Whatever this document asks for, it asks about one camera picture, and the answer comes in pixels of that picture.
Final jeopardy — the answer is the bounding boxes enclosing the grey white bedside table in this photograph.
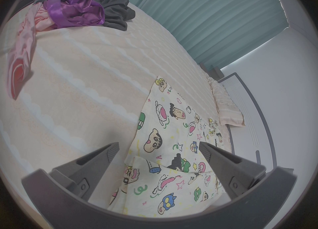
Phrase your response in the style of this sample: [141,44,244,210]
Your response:
[200,63,224,78]

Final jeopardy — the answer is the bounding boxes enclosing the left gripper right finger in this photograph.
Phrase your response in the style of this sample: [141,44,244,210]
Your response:
[199,142,266,200]

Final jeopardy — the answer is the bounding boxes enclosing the pile of clothes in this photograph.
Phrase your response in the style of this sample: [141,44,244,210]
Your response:
[6,0,136,100]

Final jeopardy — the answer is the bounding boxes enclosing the white printed pyjama top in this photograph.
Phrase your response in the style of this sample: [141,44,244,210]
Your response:
[108,75,231,217]

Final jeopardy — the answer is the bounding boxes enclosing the bed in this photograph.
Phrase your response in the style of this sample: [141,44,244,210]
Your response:
[0,0,277,217]

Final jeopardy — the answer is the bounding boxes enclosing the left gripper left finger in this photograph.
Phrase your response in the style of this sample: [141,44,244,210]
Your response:
[51,142,120,201]

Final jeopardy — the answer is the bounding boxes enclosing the pale pink pillow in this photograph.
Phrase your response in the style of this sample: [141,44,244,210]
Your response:
[207,76,245,127]

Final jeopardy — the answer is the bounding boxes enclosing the blue-green curtain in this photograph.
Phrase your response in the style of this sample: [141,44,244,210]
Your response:
[77,0,290,71]

